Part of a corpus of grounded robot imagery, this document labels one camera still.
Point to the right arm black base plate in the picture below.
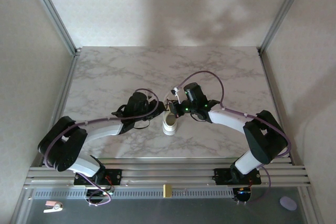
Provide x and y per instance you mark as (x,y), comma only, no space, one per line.
(221,176)

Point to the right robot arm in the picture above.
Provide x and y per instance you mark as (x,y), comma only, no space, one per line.
(228,117)

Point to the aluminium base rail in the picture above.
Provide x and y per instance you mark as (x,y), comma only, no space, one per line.
(168,175)

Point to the black shoelace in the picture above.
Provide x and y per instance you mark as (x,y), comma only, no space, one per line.
(143,127)

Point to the small circuit board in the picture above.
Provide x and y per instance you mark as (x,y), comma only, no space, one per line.
(101,193)
(242,195)

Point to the tan block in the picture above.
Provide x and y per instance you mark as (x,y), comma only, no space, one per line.
(167,191)

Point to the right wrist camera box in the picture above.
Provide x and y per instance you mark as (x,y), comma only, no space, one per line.
(178,93)

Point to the aluminium frame post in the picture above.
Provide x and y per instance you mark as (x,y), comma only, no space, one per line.
(52,11)
(284,11)

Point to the lilac oval pad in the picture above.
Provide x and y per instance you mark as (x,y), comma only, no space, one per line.
(288,203)

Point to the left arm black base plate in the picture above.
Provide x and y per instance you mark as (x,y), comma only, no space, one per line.
(115,176)

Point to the pink and white tool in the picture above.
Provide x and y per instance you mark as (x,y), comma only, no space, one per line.
(53,206)

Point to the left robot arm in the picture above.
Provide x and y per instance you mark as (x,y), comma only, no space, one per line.
(105,129)

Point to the aluminium side rail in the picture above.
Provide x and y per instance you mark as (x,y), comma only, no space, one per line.
(65,90)

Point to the white sneaker shoe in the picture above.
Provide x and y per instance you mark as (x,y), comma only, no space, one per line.
(170,125)

